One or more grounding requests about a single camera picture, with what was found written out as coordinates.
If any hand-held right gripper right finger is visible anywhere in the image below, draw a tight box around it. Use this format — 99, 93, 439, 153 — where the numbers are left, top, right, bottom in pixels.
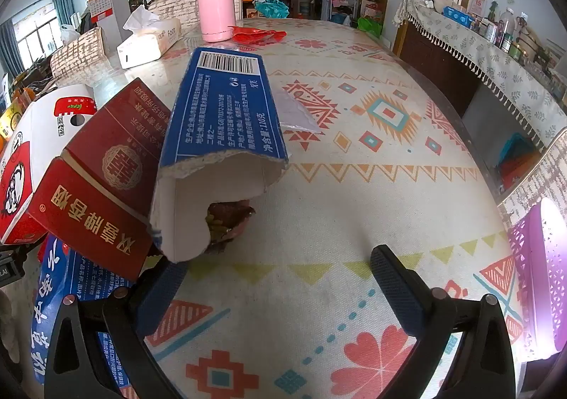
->
370, 245, 517, 399

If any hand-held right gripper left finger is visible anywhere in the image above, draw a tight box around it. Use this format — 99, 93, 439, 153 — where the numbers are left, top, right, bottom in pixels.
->
44, 255, 191, 399

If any blue printed box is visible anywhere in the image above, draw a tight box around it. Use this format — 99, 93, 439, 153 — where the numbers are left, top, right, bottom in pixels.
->
31, 235, 138, 399

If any brown snack wrapper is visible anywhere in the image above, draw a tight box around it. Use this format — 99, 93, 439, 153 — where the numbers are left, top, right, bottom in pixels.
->
204, 199, 257, 254

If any red cigarette carton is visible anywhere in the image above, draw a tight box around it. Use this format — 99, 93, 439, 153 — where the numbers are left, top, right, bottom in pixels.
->
27, 78, 173, 282

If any purple plastic basket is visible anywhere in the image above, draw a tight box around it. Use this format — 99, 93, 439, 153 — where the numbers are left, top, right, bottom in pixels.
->
507, 197, 567, 362

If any blue torn toothpaste box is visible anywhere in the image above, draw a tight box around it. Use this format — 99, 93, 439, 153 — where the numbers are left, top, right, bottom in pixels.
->
148, 47, 290, 264

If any clear plastic bag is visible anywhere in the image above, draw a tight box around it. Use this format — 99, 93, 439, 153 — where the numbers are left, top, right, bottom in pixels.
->
271, 86, 324, 136

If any white and red food box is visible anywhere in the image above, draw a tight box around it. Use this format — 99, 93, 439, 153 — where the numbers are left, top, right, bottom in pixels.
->
0, 84, 98, 247

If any white tissue pack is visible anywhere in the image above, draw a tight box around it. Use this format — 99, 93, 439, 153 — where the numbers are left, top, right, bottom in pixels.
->
116, 5, 183, 69

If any sideboard with floral cloth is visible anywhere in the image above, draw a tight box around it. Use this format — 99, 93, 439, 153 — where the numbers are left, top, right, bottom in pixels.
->
392, 0, 567, 187

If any green bag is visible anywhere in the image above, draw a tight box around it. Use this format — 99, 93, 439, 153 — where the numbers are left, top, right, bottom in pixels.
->
357, 16, 384, 39

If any red crumpled wrapper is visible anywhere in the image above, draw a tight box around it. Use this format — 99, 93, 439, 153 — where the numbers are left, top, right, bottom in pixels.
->
228, 26, 288, 45

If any blue tissue packet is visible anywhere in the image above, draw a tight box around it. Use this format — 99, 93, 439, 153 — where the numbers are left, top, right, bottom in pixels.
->
443, 6, 477, 28

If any teal bag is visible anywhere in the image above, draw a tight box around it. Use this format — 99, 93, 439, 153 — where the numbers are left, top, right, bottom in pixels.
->
252, 0, 288, 19

